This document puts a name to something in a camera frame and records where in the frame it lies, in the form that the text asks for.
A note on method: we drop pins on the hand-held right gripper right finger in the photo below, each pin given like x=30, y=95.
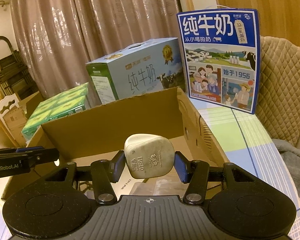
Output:
x=180, y=166

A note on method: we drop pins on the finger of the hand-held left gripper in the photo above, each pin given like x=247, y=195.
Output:
x=45, y=156
x=30, y=148

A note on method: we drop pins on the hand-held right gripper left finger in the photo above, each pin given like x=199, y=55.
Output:
x=117, y=165

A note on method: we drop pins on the white power adapter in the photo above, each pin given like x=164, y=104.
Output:
x=130, y=187

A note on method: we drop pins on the beige electrical plug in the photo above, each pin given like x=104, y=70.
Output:
x=147, y=155

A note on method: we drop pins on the brown cardboard box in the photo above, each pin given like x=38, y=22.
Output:
x=90, y=135

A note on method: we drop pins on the cardboard box with white flap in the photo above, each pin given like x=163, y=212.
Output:
x=12, y=120

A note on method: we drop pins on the green drink carton pack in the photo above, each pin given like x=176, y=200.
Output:
x=57, y=107

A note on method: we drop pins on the checkered tablecloth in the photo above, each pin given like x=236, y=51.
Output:
x=252, y=150

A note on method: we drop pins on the black folding step ladder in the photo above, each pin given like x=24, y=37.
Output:
x=10, y=72

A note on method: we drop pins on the light blue milk carton box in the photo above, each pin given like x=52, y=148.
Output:
x=145, y=72

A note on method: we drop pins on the blue illustrated milk carton box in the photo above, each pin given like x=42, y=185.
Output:
x=220, y=62

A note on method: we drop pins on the grey cloth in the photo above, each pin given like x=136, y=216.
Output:
x=292, y=155

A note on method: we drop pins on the beige quilted chair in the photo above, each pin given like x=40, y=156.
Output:
x=285, y=92

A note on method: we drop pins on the brown patterned curtain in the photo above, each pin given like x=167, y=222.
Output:
x=90, y=22

